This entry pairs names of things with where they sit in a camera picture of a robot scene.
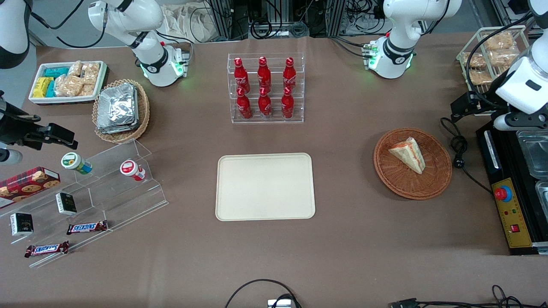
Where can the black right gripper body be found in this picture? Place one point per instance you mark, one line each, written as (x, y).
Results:
(13, 128)

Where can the triangular sandwich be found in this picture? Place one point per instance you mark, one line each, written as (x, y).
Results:
(409, 154)

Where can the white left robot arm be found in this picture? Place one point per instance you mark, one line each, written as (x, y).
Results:
(398, 17)

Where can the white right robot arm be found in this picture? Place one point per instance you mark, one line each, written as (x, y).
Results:
(128, 17)

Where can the white rectangular snack tray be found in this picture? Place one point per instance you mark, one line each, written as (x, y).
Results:
(64, 99)

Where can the light wicker basket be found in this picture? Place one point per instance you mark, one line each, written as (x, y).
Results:
(143, 111)

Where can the brown wicker basket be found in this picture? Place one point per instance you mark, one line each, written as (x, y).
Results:
(398, 179)

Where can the cream plastic tray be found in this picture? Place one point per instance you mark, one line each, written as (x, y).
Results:
(265, 187)

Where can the bagged fried snack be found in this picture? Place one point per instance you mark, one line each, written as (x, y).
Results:
(478, 77)
(474, 60)
(504, 57)
(498, 41)

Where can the green lid yogurt cup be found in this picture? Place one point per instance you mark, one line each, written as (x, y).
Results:
(75, 162)

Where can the teal snack pack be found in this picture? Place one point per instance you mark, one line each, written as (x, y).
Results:
(55, 71)
(51, 90)

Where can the red cookie box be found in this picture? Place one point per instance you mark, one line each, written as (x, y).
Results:
(25, 186)

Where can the bagged rice cracker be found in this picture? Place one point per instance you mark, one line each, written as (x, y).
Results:
(75, 68)
(90, 72)
(67, 86)
(87, 90)

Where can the yellow snack pack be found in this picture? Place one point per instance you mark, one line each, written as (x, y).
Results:
(40, 87)

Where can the stack of foil containers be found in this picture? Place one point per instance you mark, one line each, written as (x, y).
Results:
(116, 109)

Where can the steel pan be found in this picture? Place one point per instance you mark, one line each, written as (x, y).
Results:
(533, 152)
(543, 194)

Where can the small black box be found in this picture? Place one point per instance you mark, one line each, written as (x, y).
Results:
(66, 203)
(21, 224)

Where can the red lid yogurt cup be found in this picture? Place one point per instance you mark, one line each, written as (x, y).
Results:
(130, 169)

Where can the clear acrylic stepped display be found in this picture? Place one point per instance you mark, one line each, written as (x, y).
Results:
(120, 201)

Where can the snickers chocolate bar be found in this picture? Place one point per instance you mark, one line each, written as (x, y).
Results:
(47, 249)
(87, 227)

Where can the black appliance with yellow panel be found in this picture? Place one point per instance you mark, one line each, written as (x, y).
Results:
(513, 214)

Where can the white cloth bag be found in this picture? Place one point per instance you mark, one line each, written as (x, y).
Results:
(184, 23)

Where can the red cola bottle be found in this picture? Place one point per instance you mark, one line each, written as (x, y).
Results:
(287, 106)
(244, 107)
(241, 75)
(263, 73)
(289, 75)
(264, 106)

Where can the clear acrylic bottle rack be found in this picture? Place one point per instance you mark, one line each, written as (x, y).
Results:
(274, 117)

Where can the small silver device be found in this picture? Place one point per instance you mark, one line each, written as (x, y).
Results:
(280, 303)

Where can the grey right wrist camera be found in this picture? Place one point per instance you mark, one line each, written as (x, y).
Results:
(10, 156)

